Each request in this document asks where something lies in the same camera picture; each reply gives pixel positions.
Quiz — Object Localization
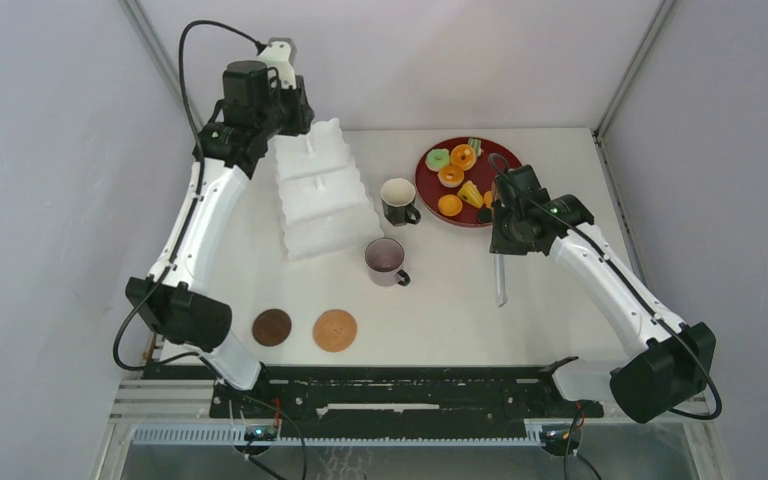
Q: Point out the metal tongs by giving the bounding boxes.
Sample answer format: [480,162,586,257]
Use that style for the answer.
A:
[494,255,508,308]

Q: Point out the yellow cake slice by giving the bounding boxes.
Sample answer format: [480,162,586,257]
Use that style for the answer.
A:
[457,180,485,209]

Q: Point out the white tiered dessert stand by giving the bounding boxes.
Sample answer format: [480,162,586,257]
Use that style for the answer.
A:
[271,118,383,261]

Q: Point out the black mug white inside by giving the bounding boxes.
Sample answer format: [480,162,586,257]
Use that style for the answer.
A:
[380,178,421,226]

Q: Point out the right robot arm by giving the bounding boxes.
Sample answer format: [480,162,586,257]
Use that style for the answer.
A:
[490,165,724,423]

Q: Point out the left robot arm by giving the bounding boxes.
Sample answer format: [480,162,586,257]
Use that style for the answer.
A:
[126,59,314,417]

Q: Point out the black cookie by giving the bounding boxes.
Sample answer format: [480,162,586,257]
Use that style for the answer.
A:
[476,207,493,224]

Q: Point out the orange round tart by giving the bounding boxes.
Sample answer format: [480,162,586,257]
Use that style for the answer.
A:
[437,194,463,218]

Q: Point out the red round tray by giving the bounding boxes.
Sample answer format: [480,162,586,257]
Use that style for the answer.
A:
[414,136,522,228]

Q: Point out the orange cream cupcake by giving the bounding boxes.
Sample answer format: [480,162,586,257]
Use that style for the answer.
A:
[437,164,465,188]

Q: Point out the orange donut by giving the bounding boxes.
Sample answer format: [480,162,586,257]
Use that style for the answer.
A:
[450,144,477,171]

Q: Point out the green striped cake slice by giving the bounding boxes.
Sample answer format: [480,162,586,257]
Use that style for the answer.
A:
[467,138,482,157]

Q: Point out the green donut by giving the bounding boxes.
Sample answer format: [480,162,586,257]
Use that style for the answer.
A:
[425,148,450,172]

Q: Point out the dark brown coaster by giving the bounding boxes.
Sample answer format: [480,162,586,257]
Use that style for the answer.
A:
[251,309,292,347]

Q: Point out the light brown coaster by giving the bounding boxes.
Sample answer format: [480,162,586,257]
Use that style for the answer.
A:
[313,309,358,353]

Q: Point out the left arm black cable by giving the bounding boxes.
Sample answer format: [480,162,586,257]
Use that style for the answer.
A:
[112,19,269,372]

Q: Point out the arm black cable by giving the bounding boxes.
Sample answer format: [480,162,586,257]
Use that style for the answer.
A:
[487,152,724,422]
[112,19,269,372]

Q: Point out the purple mug black handle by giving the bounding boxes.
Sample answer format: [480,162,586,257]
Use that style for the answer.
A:
[364,237,411,287]

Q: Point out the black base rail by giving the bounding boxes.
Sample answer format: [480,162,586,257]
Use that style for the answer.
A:
[144,365,603,437]

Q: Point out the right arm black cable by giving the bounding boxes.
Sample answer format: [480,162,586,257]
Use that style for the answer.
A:
[487,152,724,422]

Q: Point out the white cable duct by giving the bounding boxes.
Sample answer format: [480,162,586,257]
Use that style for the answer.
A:
[131,424,543,447]

